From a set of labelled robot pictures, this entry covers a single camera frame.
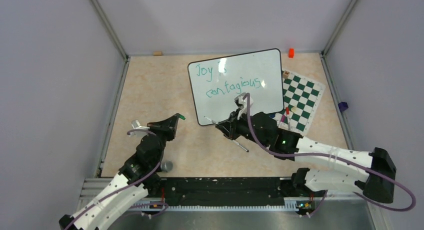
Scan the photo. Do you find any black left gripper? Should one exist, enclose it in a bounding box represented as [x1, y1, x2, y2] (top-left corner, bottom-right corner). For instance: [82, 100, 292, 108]
[147, 114, 180, 164]

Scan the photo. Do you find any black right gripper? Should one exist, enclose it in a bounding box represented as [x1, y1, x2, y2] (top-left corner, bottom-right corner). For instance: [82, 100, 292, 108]
[217, 108, 270, 148]

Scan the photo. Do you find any white whiteboard black frame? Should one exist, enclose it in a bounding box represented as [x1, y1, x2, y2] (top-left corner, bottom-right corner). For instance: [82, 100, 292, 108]
[187, 48, 284, 126]

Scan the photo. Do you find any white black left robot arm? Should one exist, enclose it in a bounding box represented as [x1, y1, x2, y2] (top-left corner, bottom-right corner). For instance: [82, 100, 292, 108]
[59, 113, 185, 229]

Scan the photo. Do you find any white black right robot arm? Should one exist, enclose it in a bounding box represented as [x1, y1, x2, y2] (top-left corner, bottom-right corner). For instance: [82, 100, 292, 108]
[215, 111, 397, 203]

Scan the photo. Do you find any black capped marker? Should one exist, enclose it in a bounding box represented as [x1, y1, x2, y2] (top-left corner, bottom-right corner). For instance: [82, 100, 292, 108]
[232, 140, 249, 152]

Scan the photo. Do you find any grey black microphone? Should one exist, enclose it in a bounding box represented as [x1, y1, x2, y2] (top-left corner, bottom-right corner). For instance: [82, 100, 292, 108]
[160, 161, 174, 172]

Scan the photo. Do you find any red capped marker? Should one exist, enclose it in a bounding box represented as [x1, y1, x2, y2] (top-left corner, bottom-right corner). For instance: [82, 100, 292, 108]
[285, 107, 291, 131]

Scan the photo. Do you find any small wooden block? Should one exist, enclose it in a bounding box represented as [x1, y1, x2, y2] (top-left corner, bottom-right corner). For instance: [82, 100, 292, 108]
[153, 51, 163, 56]

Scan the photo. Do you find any wooden chess cube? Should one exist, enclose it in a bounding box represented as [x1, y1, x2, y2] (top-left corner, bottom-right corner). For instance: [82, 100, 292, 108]
[282, 71, 290, 79]

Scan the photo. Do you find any green white chess mat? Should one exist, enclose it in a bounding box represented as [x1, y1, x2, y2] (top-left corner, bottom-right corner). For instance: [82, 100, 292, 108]
[270, 70, 326, 135]

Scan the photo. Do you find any orange toy block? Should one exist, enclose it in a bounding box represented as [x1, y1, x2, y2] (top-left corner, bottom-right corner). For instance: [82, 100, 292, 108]
[287, 48, 295, 58]

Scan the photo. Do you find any purple toy block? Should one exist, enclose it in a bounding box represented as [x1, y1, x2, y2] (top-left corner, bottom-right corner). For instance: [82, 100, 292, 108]
[338, 102, 349, 112]

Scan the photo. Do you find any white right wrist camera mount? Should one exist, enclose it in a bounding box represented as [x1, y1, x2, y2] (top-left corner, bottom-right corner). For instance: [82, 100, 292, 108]
[234, 92, 254, 110]

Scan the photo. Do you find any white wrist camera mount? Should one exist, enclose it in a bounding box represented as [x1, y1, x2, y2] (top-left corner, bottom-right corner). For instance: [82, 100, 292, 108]
[234, 92, 254, 110]
[131, 120, 150, 130]

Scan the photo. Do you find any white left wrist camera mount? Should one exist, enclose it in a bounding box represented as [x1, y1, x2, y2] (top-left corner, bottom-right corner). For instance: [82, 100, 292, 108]
[131, 120, 150, 130]

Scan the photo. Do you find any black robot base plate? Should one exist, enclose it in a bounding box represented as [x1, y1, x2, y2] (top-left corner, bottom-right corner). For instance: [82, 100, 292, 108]
[148, 177, 313, 207]

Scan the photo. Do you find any aluminium frame rail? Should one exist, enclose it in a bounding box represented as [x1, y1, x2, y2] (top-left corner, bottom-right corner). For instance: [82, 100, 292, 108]
[76, 177, 319, 219]

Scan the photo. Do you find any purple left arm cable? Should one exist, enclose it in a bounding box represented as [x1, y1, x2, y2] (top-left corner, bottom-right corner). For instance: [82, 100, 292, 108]
[62, 129, 170, 230]

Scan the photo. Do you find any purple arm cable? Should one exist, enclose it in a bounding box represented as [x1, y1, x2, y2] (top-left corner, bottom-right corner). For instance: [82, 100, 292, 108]
[62, 129, 170, 230]
[241, 92, 417, 217]

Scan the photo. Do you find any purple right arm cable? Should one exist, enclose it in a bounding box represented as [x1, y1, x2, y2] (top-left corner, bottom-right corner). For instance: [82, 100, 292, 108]
[241, 92, 417, 217]

